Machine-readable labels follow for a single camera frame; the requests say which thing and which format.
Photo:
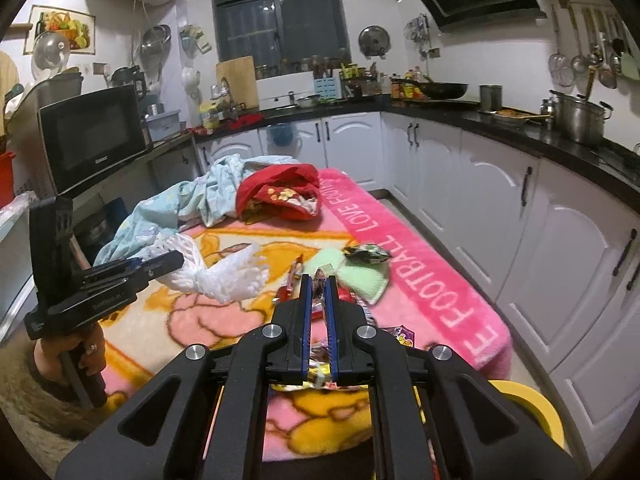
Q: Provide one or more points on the steel faucet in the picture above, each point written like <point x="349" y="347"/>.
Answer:
<point x="226" y="87"/>

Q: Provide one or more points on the light blue cloth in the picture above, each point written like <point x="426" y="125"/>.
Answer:
<point x="165" y="210"/>

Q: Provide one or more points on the purple wrapper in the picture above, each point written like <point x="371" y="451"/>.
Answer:
<point x="400" y="337"/>

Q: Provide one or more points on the black microwave oven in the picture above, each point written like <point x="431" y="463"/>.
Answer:
<point x="90" y="135"/>

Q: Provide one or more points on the fruit wall picture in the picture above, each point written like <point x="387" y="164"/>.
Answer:
<point x="62" y="27"/>

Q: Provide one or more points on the blue utensil holder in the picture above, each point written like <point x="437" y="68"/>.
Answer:
<point x="329" y="91"/>

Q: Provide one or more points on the small steel jar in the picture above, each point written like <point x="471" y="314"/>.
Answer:
<point x="548" y="112"/>

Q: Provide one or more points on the white knitted scarf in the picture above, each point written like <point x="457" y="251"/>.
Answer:
<point x="232" y="275"/>

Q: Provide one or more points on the shiny dark candy wrapper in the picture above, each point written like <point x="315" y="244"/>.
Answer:
<point x="367" y="254"/>

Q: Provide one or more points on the red flowered cloth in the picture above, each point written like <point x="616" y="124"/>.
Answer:
<point x="280" y="180"/>

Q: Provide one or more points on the white foam net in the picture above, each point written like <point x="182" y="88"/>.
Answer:
<point x="185" y="270"/>

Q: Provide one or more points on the person's left forearm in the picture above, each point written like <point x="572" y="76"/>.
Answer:
<point x="35" y="410"/>

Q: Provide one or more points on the black electric kettle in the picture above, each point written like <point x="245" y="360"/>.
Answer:
<point x="127" y="82"/>

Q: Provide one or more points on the yellow trash bin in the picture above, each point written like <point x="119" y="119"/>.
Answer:
<point x="530" y="400"/>

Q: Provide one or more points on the red rag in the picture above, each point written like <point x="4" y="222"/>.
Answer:
<point x="246" y="123"/>

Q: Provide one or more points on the hanging steel bowl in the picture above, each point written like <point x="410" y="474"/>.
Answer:
<point x="156" y="40"/>

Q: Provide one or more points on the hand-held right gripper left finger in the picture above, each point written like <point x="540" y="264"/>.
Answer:
<point x="304" y="320"/>

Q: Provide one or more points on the plate of food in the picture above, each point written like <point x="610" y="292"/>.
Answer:
<point x="517" y="116"/>

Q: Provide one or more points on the black kitchen countertop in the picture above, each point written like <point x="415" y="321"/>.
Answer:
<point x="500" y="127"/>

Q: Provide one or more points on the large steel pot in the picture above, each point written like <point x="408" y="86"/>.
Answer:
<point x="580" y="120"/>

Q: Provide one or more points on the shiny colourful wrapper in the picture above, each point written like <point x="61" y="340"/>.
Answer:
<point x="318" y="295"/>

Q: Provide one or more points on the pink printed blanket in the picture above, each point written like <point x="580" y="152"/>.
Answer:
<point x="425" y="270"/>

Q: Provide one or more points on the red snack wrapper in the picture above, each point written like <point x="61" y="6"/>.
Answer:
<point x="290" y="285"/>

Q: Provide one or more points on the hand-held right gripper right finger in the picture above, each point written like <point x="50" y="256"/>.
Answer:
<point x="331" y="320"/>

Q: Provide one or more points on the group of seasoning bottles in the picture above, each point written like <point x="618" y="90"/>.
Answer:
<point x="404" y="87"/>

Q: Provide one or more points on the wooden cutting board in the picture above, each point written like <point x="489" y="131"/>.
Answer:
<point x="237" y="82"/>

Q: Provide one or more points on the black wok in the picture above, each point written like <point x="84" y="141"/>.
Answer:
<point x="442" y="91"/>

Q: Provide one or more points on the grey storage box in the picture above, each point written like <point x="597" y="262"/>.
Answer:
<point x="162" y="126"/>

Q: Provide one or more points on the red plastic bin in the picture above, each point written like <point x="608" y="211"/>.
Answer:
<point x="6" y="180"/>

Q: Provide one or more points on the person's left hand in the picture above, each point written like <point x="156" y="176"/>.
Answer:
<point x="52" y="360"/>

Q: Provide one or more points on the row of hanging kitchen utensils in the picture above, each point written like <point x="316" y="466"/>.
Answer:
<point x="580" y="55"/>

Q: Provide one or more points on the red striped wrapper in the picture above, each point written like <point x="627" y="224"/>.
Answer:
<point x="352" y="302"/>

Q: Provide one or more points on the white kitchen cabinets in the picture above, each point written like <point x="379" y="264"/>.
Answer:
<point x="550" y="240"/>

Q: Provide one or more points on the steel pot lid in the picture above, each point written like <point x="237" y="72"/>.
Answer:
<point x="374" y="40"/>

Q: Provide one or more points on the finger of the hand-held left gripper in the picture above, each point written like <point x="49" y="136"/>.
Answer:
<point x="115" y="264"/>
<point x="155" y="264"/>

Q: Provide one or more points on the steel cup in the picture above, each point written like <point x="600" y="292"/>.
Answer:
<point x="490" y="99"/>

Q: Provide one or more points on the dark window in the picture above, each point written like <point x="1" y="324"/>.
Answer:
<point x="280" y="10"/>

